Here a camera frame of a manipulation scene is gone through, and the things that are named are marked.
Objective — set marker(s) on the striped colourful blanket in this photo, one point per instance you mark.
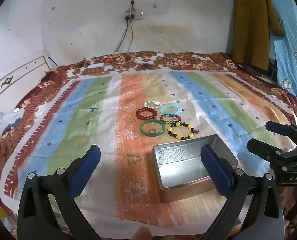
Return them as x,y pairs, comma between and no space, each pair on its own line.
88,105

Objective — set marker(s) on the white power strip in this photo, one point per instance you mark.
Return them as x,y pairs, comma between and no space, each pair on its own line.
137,16

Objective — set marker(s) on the green jade bangle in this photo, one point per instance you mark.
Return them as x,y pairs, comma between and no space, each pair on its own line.
143,130

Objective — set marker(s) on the blue printed hanging cloth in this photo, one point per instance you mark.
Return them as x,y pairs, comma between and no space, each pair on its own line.
288,55

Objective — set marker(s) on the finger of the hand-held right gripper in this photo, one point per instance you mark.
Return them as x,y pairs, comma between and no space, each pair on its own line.
279,128
263,148

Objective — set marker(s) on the silver tin box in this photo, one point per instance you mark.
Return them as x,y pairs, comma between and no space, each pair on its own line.
178,165

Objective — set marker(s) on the person's left hand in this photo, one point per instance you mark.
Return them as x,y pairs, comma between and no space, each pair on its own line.
141,233

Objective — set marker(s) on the white headboard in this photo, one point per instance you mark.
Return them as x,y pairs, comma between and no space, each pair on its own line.
18,76

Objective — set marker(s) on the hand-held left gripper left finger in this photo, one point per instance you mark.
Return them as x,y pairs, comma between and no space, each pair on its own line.
86,168

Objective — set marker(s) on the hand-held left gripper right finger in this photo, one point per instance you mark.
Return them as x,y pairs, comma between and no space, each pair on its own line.
215,170

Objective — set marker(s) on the mustard hanging garment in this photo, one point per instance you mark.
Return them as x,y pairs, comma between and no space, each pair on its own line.
251,30

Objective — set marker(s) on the black wall plug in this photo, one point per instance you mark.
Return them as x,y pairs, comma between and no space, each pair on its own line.
132,3

